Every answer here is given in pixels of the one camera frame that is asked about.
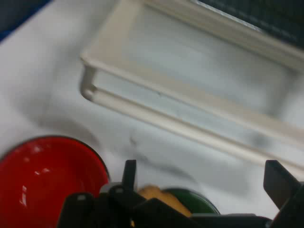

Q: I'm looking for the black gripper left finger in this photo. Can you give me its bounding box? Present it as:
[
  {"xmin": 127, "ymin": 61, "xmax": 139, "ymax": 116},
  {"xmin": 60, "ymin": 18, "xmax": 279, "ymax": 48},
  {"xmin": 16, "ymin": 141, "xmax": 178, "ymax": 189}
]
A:
[{"xmin": 58, "ymin": 160, "xmax": 148, "ymax": 228}]

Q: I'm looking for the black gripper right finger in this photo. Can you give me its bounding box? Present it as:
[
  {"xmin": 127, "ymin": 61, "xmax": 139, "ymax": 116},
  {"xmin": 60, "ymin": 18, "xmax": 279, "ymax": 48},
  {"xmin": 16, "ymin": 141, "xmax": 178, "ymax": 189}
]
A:
[{"xmin": 263, "ymin": 160, "xmax": 304, "ymax": 228}]

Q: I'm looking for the cream oven door with handle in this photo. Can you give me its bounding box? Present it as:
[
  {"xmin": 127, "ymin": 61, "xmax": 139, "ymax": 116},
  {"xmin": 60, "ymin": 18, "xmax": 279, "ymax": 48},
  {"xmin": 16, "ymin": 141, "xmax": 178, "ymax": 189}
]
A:
[{"xmin": 79, "ymin": 0, "xmax": 304, "ymax": 180}]

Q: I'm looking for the brown bread slice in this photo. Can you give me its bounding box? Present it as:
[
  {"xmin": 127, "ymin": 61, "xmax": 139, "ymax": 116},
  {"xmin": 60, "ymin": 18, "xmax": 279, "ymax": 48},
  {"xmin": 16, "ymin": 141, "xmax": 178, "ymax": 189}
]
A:
[{"xmin": 130, "ymin": 185, "xmax": 192, "ymax": 228}]

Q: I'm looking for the dark green plate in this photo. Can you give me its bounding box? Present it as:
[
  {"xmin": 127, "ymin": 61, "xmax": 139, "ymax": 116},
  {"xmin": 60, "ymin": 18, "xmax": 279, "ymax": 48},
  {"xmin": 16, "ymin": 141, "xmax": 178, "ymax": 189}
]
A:
[{"xmin": 161, "ymin": 187, "xmax": 220, "ymax": 216}]

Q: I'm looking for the red bowl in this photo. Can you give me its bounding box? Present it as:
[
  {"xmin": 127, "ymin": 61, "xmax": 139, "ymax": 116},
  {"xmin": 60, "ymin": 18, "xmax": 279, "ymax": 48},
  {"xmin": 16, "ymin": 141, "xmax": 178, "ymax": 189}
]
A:
[{"xmin": 0, "ymin": 135, "xmax": 111, "ymax": 228}]

